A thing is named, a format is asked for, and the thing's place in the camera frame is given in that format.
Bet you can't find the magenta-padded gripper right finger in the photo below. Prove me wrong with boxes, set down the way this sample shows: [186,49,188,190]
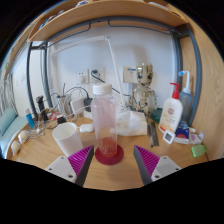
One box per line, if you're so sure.
[133,144,182,187]

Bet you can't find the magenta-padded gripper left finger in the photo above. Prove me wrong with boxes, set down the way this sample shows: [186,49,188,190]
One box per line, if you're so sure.
[44,144,96,188]

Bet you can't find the clear plastic bottle white cap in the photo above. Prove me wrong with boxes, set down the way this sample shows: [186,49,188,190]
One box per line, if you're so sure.
[90,83,119,158]

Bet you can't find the white cup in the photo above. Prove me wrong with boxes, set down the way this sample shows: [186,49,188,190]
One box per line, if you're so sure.
[51,121,84,158]

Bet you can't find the small white digital thermometer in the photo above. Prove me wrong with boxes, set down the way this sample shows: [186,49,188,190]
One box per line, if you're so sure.
[162,129,176,145]

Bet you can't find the black pens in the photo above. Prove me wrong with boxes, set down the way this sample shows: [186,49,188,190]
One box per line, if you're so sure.
[146,121,160,148]

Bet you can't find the small green packet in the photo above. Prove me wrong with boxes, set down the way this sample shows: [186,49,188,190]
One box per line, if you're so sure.
[190,143,208,158]

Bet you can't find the white squeeze tube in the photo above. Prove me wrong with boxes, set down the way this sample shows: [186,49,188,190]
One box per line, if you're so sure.
[173,131,205,146]

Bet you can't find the small blue bottle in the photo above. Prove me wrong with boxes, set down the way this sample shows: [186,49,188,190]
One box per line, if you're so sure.
[174,120,190,140]

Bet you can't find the flat round red coaster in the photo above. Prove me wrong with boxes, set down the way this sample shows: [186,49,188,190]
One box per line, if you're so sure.
[94,143,125,166]

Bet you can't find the black charger block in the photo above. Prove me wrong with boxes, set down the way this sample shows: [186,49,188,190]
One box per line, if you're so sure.
[56,115,68,125]

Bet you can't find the white earbuds case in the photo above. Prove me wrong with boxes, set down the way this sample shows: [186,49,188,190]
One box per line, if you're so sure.
[79,123,95,134]

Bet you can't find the white lotion bottle red pump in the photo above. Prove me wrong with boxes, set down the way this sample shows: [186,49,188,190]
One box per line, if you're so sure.
[158,82,184,134]

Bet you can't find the dark green round container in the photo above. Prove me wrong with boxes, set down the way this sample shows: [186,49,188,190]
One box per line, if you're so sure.
[150,107,164,124]

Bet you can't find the white tissue pack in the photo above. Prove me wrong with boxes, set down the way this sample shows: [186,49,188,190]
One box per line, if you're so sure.
[111,110,148,137]

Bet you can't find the blue tube white cap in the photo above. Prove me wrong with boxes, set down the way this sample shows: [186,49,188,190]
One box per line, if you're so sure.
[23,107,36,130]

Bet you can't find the black electric shaver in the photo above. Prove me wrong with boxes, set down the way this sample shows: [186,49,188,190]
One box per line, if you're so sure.
[35,95,50,122]

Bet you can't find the white power adapter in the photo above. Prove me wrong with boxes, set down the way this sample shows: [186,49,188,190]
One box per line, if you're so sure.
[69,96,88,116]

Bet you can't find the teal pillow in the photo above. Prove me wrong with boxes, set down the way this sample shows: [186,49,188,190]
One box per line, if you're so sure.
[0,106,28,158]

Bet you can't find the black plug adapter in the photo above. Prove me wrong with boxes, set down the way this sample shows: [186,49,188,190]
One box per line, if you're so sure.
[83,97,94,113]

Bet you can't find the tree creature figurine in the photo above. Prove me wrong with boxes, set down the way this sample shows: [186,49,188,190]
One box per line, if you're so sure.
[129,63,158,116]

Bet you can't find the white desk lamp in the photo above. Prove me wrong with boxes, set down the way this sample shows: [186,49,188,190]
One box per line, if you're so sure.
[49,34,126,108]

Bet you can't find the wooden shelf unit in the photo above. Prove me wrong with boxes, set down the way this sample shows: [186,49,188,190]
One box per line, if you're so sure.
[26,0,191,43]

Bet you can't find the white wall socket blue mark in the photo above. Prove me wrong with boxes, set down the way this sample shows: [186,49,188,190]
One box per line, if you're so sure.
[123,65,138,84]

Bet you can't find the grey metal desk frame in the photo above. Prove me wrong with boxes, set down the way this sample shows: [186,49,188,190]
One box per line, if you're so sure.
[25,16,203,124]

